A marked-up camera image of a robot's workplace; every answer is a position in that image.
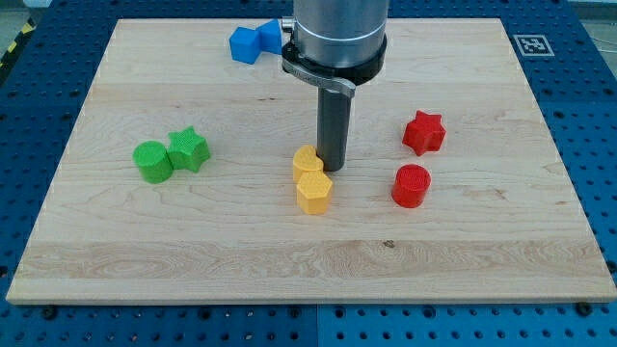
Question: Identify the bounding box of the blue block rear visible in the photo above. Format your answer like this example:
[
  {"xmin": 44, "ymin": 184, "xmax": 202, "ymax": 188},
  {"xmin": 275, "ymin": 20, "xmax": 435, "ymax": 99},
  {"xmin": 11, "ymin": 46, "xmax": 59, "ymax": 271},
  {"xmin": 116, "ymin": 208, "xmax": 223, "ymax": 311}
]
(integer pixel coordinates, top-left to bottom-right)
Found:
[{"xmin": 256, "ymin": 19, "xmax": 282, "ymax": 55}]

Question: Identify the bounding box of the red cylinder block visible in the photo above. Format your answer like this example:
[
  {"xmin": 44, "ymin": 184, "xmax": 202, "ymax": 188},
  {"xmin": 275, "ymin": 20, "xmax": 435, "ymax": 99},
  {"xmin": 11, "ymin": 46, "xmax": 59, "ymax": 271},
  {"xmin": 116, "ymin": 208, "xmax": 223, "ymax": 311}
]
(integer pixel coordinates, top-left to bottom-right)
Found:
[{"xmin": 391, "ymin": 164, "xmax": 431, "ymax": 208}]

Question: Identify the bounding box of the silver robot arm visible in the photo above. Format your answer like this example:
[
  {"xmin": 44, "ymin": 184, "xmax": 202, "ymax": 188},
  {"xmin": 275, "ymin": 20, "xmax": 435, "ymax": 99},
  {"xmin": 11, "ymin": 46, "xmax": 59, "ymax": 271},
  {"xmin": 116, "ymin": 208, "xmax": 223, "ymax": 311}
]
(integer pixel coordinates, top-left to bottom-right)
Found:
[{"xmin": 282, "ymin": 0, "xmax": 389, "ymax": 98}]

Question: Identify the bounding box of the green star block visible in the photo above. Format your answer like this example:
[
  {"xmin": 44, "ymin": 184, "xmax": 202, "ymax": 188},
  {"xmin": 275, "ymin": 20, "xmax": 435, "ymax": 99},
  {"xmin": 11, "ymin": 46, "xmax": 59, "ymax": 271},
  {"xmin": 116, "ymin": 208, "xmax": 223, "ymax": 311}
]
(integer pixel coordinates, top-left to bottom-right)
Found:
[{"xmin": 168, "ymin": 125, "xmax": 210, "ymax": 173}]

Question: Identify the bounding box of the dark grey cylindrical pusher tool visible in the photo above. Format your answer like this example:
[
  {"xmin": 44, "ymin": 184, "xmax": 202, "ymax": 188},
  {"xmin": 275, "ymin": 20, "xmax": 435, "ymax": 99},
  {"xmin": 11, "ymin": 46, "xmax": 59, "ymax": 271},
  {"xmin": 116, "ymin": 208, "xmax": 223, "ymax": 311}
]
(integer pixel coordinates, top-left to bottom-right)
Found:
[{"xmin": 316, "ymin": 89, "xmax": 351, "ymax": 172}]

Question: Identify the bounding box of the blue cube block front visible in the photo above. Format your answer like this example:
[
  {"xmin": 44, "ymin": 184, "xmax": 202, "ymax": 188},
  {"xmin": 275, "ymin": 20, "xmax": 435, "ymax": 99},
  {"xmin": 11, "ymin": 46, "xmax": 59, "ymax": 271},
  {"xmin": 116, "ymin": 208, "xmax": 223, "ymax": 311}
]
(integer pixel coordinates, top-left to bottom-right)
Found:
[{"xmin": 228, "ymin": 27, "xmax": 261, "ymax": 65}]

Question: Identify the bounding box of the white fiducial marker tag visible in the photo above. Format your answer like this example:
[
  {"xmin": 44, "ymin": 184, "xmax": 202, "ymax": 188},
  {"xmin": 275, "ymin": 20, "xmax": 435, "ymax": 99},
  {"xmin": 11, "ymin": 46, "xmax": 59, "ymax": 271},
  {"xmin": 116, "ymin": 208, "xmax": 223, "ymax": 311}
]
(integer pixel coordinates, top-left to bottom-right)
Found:
[{"xmin": 513, "ymin": 34, "xmax": 554, "ymax": 57}]

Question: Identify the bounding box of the wooden board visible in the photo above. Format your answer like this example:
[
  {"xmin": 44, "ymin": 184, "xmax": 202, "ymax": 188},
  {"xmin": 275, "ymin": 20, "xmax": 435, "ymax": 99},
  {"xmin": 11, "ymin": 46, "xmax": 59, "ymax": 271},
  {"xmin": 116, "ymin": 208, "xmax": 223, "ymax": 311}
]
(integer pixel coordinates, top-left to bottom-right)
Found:
[{"xmin": 7, "ymin": 18, "xmax": 616, "ymax": 305}]

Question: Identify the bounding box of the green cylinder block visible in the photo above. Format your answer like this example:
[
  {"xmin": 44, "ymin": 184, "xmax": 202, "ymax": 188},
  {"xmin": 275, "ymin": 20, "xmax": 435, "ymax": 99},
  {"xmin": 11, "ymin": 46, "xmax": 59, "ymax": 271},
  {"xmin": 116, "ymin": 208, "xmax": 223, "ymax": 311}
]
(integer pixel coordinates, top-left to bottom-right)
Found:
[{"xmin": 132, "ymin": 141, "xmax": 174, "ymax": 184}]

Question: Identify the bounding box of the yellow heart block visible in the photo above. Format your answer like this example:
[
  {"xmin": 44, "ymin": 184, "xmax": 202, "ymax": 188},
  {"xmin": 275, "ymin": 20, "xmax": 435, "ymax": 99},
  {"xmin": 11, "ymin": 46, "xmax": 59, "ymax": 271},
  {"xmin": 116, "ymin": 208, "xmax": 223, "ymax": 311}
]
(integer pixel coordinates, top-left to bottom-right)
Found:
[{"xmin": 292, "ymin": 145, "xmax": 324, "ymax": 182}]

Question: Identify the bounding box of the red star block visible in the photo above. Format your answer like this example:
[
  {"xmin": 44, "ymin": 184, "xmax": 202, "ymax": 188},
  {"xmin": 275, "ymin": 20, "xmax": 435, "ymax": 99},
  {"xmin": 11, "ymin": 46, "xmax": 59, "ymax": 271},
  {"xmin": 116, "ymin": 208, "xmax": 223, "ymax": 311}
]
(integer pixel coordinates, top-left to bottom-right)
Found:
[{"xmin": 402, "ymin": 110, "xmax": 446, "ymax": 156}]

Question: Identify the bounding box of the yellow hexagon block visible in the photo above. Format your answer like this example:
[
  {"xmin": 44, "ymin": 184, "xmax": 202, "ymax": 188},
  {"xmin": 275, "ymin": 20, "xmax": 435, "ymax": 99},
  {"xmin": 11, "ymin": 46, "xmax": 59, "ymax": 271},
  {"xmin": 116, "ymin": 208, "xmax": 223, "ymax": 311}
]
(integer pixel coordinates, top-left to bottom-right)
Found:
[{"xmin": 296, "ymin": 172, "xmax": 334, "ymax": 215}]

